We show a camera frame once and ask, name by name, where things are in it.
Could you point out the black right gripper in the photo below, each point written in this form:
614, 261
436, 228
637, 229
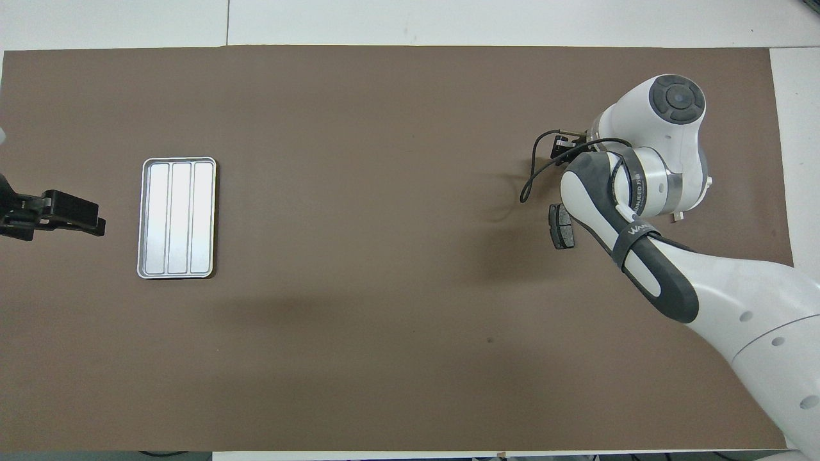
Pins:
567, 148

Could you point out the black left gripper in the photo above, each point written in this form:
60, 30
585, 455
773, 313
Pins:
22, 214

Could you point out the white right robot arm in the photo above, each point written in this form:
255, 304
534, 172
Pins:
737, 307

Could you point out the silver metal tray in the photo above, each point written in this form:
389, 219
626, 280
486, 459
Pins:
176, 218

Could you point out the rectangular dark grey brake pad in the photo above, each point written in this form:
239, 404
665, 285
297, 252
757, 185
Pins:
562, 227

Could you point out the brown table mat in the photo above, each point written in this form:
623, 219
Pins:
384, 352

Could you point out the white curved plastic bracket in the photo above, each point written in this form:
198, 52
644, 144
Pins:
676, 217

